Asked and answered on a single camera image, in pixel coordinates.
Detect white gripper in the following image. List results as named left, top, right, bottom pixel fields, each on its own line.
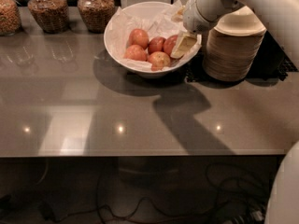
left=171, top=0, right=218, bottom=59

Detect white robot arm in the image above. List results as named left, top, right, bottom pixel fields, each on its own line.
left=172, top=0, right=299, bottom=224

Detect white paper bowl liner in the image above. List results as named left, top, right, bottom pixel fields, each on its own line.
left=107, top=0, right=203, bottom=73

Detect large red apple right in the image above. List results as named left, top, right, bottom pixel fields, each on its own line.
left=163, top=35, right=178, bottom=56

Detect red apple centre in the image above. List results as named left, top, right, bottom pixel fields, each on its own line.
left=148, top=36, right=165, bottom=54

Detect yellow red apple front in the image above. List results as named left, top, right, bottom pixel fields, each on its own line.
left=148, top=51, right=171, bottom=71

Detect white ceramic bowl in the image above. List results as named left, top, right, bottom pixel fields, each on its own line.
left=103, top=1, right=203, bottom=79

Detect red apple back left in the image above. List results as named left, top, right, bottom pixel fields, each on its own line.
left=128, top=29, right=150, bottom=49

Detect red apple front left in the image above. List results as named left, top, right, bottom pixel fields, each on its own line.
left=124, top=45, right=147, bottom=62

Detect front stack paper bowls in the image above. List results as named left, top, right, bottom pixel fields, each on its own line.
left=203, top=7, right=266, bottom=82

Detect glass jar right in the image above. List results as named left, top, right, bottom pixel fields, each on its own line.
left=77, top=0, right=115, bottom=33

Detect glass jar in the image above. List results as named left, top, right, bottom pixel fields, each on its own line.
left=77, top=0, right=115, bottom=33
left=0, top=0, right=21, bottom=35
left=27, top=0, right=69, bottom=34

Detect black rubber mat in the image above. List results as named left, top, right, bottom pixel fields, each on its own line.
left=186, top=32, right=298, bottom=87

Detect glass jar middle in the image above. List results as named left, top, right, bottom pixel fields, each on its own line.
left=27, top=0, right=69, bottom=34

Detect glass jar far left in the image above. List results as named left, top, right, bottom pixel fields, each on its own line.
left=0, top=0, right=21, bottom=35

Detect black cables under table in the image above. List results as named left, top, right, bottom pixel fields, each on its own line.
left=36, top=159, right=281, bottom=224

